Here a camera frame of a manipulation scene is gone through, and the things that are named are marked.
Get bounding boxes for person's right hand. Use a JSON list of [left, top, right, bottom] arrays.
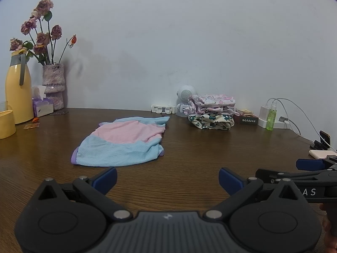
[[319, 203, 337, 246]]

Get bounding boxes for black phone stand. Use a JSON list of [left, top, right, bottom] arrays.
[[309, 140, 329, 151]]

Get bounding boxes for pink and blue garment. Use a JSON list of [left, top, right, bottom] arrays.
[[71, 116, 171, 167]]

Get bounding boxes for white hook strip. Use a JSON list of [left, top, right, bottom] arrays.
[[151, 104, 176, 114]]

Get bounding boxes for yellow thermos jug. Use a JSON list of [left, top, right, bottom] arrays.
[[5, 50, 34, 125]]

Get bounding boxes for white pink floral dress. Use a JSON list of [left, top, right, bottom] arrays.
[[187, 94, 241, 116]]

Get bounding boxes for white power strip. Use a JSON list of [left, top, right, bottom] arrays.
[[257, 118, 293, 129]]

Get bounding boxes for dark printed box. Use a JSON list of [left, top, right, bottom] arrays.
[[233, 114, 260, 125]]

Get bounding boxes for yellow cup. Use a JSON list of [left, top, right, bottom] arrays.
[[0, 110, 17, 140]]

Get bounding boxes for phone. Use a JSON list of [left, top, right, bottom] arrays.
[[319, 130, 332, 144]]

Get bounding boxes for green spray bottle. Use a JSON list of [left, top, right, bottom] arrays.
[[266, 102, 277, 131]]

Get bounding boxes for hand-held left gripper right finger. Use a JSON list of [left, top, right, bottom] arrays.
[[204, 167, 303, 221]]

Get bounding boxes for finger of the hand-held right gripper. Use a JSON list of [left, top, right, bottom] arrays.
[[296, 155, 337, 172], [255, 167, 337, 187]]

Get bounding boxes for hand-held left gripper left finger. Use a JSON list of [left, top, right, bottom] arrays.
[[35, 167, 133, 221]]

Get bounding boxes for dried pink flowers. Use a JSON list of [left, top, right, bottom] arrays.
[[10, 0, 77, 66]]

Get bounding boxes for folded green floral garment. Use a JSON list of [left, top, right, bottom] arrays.
[[188, 112, 235, 131]]

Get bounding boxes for white round speaker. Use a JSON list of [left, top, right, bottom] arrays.
[[175, 85, 197, 117]]

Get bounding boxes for white cable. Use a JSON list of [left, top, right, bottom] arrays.
[[266, 98, 337, 151]]

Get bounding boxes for purple tissue box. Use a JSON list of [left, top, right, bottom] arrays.
[[32, 86, 54, 118]]

